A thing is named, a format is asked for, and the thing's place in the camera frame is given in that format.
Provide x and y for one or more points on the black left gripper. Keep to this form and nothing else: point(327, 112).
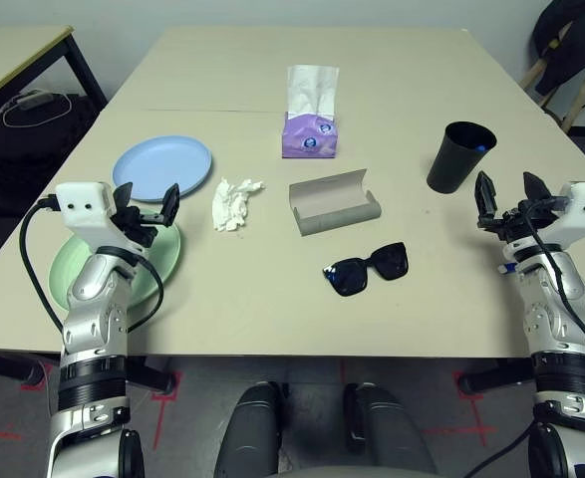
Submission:
point(140, 231)

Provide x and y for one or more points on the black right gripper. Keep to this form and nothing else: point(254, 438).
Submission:
point(508, 226)

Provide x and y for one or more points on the green plastic plate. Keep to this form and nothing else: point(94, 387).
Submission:
point(167, 249)

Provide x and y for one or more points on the white marker blue cap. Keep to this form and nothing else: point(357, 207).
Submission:
point(510, 269)

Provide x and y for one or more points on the white tissue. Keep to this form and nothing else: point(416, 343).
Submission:
point(229, 209)

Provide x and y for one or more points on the black sunglasses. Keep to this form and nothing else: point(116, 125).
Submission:
point(352, 279)

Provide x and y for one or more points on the grey glasses case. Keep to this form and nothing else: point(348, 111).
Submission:
point(332, 219)

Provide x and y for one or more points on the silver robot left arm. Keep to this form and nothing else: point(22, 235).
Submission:
point(92, 309)

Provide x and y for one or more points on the blue plastic plate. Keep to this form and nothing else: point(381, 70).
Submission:
point(162, 164)

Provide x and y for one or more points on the black plastic cup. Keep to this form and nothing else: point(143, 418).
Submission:
point(449, 169)

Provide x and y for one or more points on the wooden stool yellow seat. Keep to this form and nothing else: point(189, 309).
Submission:
point(582, 97)

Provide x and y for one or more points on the black bag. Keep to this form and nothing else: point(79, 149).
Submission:
point(23, 159)

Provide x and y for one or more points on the black jacket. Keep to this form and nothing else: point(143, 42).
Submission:
point(566, 45)

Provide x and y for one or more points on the purple tissue pack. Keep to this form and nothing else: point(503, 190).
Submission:
point(309, 137)

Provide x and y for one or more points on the dark grey robot left leg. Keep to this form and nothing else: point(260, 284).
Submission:
point(249, 433)

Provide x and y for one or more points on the dark grey robot leg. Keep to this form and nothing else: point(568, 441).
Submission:
point(249, 433)
point(386, 433)

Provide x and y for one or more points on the dark grey robot right leg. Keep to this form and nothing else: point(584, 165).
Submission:
point(386, 433)

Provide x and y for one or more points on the beige side table black frame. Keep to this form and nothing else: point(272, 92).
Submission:
point(3, 55)

